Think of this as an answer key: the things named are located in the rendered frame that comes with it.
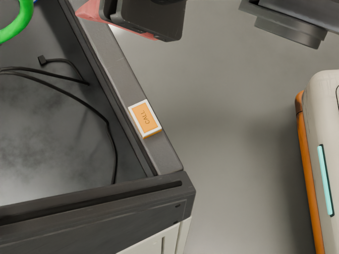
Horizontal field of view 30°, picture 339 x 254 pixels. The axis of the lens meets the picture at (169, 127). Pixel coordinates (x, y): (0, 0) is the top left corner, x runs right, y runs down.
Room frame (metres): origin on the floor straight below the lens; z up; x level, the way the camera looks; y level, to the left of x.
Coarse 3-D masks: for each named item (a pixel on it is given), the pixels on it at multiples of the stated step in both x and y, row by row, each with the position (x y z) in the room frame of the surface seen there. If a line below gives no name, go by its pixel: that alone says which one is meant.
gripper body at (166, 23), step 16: (128, 0) 0.25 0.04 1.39; (144, 0) 0.26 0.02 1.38; (160, 0) 0.26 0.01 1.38; (176, 0) 0.26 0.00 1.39; (112, 16) 0.24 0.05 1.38; (128, 16) 0.24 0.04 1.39; (144, 16) 0.25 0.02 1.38; (160, 16) 0.25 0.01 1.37; (176, 16) 0.26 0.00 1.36; (160, 32) 0.24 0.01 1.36; (176, 32) 0.25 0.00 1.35
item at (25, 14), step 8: (24, 0) 0.33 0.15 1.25; (32, 0) 0.34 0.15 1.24; (24, 8) 0.33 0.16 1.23; (32, 8) 0.34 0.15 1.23; (24, 16) 0.33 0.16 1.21; (16, 24) 0.33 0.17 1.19; (24, 24) 0.33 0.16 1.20; (0, 32) 0.33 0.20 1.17; (8, 32) 0.33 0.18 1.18; (16, 32) 0.33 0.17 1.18; (0, 40) 0.33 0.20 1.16
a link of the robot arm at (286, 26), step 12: (252, 0) 0.22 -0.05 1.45; (252, 12) 0.21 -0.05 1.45; (264, 12) 0.21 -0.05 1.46; (276, 12) 0.20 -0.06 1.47; (264, 24) 0.20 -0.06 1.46; (276, 24) 0.20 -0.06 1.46; (288, 24) 0.19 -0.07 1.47; (300, 24) 0.19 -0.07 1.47; (288, 36) 0.19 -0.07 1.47; (300, 36) 0.19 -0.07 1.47; (312, 36) 0.19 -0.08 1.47; (324, 36) 0.19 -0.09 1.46
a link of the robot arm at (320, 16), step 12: (264, 0) 0.21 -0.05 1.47; (276, 0) 0.20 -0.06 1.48; (288, 0) 0.20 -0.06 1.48; (300, 0) 0.20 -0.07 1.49; (312, 0) 0.20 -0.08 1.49; (324, 0) 0.20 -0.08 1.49; (336, 0) 0.20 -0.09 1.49; (288, 12) 0.19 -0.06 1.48; (300, 12) 0.19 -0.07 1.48; (312, 12) 0.19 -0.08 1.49; (324, 12) 0.19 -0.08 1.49; (336, 12) 0.19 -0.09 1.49; (312, 24) 0.20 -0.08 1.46; (324, 24) 0.18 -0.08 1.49; (336, 24) 0.18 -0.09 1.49
